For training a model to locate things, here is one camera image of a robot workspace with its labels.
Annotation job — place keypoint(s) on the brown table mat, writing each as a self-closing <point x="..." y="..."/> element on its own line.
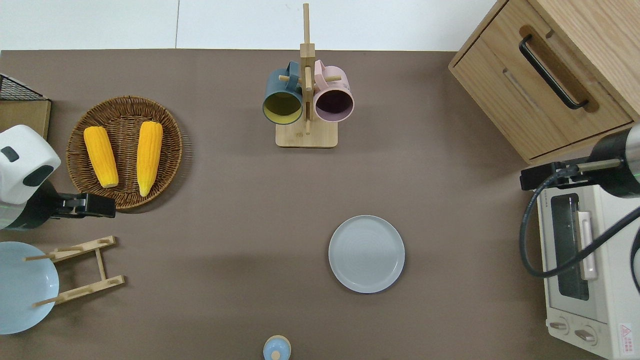
<point x="225" y="175"/>

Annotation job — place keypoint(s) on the cream toaster oven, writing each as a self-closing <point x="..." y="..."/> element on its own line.
<point x="615" y="300"/>

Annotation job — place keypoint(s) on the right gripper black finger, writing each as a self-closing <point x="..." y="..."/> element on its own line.
<point x="535" y="179"/>

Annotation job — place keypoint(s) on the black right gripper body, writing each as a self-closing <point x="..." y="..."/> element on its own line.
<point x="557" y="182"/>

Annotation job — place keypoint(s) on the pink mug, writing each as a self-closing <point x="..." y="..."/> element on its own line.
<point x="334" y="102"/>

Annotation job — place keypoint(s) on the wooden basket lid board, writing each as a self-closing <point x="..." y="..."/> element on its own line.
<point x="25" y="115"/>

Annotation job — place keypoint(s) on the gray round plate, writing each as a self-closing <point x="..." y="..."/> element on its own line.
<point x="366" y="254"/>

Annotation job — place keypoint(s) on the teal mug with yellow inside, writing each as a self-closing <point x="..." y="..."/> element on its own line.
<point x="282" y="107"/>

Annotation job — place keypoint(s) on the toaster oven knob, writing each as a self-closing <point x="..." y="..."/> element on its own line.
<point x="585" y="335"/>
<point x="558" y="326"/>

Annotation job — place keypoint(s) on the long tapered yellow corn cob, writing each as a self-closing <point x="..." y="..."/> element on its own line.
<point x="149" y="157"/>

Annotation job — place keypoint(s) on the light blue plate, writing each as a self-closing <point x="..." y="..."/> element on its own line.
<point x="22" y="290"/>

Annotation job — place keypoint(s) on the wooden mug tree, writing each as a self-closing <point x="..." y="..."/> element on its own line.
<point x="306" y="137"/>

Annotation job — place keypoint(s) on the short yellow corn cob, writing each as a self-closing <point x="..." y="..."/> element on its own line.
<point x="100" y="156"/>

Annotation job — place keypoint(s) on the wooden drawer cabinet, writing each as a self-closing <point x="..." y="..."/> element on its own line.
<point x="575" y="30"/>

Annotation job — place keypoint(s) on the round brown wicker basket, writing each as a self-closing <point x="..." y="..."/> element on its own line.
<point x="125" y="115"/>

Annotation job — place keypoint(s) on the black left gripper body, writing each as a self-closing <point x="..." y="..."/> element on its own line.
<point x="59" y="209"/>

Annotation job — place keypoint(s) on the wooden plate rack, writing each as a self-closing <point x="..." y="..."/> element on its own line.
<point x="115" y="281"/>

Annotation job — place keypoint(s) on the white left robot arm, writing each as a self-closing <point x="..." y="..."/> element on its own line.
<point x="25" y="155"/>

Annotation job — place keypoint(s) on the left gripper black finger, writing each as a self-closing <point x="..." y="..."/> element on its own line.
<point x="101" y="206"/>

